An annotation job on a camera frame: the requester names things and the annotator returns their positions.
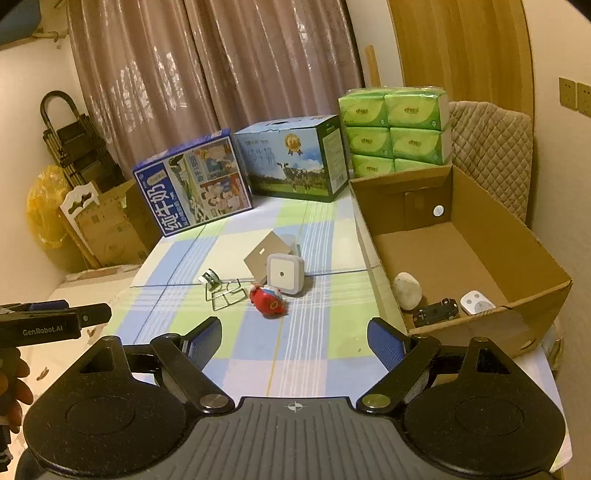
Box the white small plug device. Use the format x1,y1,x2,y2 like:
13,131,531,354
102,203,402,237
460,290,496,315

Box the quilted beige headboard cushion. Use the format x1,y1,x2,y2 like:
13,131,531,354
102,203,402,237
450,101,534,221

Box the flattened cardboard boxes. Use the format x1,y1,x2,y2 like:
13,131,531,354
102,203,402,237
75,180,162,267

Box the black folding cart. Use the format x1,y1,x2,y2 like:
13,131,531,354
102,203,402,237
40,90,125,193

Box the green white pill bottle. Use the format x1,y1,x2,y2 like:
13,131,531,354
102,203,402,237
197,269,221,292

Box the wall switch plate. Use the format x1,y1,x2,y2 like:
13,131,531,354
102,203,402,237
558,77,591,117

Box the brown cardboard box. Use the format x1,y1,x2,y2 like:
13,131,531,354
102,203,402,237
349,166,572,357

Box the checkered bed sheet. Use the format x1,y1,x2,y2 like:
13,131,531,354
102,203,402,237
106,193,386,399

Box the green tissue pack bundle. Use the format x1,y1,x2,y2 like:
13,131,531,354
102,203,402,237
339,86,452,178

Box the white wooden cutout board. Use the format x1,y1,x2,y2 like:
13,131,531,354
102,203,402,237
60,182,99,222

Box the blue milk carton box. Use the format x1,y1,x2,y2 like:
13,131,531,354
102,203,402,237
133,129,252,237

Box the cow picture milk box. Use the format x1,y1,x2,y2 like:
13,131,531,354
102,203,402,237
235,115,349,202

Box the red Doraemon toy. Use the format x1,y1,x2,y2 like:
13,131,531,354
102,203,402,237
249,284,287,318

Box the left hand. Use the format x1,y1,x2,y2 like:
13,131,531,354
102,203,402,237
1,348,33,434

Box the black toy car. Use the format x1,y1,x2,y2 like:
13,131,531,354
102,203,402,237
413,298,459,328

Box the white square night light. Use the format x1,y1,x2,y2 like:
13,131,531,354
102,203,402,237
266,254,305,295

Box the white smooth stone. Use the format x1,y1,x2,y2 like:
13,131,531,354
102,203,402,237
393,272,423,311

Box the yellow plastic bag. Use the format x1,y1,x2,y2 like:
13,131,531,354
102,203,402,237
26,165,71,250

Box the pink curtain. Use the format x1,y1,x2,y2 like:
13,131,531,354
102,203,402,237
67,1,363,173

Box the wooden stick by wall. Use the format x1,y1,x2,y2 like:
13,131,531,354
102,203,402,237
365,44,382,88

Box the wooden door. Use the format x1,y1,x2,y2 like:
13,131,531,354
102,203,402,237
389,0,535,116

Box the metal wire stand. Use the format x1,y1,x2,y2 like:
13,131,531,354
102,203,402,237
204,279,247,312

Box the beige TP-Link router box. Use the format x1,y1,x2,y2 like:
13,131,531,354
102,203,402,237
245,231,293,283

